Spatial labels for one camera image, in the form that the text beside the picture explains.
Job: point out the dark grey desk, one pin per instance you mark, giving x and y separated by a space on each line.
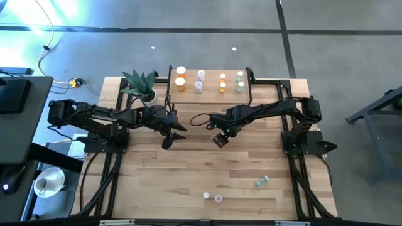
19 132

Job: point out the white floor box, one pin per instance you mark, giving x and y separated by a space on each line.
73 150

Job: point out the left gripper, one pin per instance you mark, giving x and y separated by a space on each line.
160 120

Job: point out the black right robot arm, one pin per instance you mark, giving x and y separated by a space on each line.
276 108

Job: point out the white mug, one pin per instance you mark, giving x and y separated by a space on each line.
41 185

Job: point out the green round object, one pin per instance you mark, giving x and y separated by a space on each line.
399 104

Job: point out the clear pill bottle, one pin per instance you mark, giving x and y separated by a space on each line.
198 86
218 198
201 75

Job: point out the black flat device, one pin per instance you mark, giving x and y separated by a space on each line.
14 95

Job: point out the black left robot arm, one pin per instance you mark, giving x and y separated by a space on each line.
94 114

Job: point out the large orange pill bottle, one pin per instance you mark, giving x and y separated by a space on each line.
180 82
180 70

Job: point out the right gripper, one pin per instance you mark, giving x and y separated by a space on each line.
224 122

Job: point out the snake plant in white pot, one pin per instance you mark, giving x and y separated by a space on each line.
139 83

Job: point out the black computer mouse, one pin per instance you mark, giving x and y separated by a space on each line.
12 180

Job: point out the wooden shelf with black legs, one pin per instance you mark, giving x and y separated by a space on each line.
210 94

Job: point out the silver frame bracket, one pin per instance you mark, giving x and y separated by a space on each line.
292 223
117 222

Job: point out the grey metal cart frame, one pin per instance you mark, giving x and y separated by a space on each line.
370 108

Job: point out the black aluminium table frame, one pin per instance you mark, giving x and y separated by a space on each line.
285 83

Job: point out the black bar device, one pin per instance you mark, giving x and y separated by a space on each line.
15 71

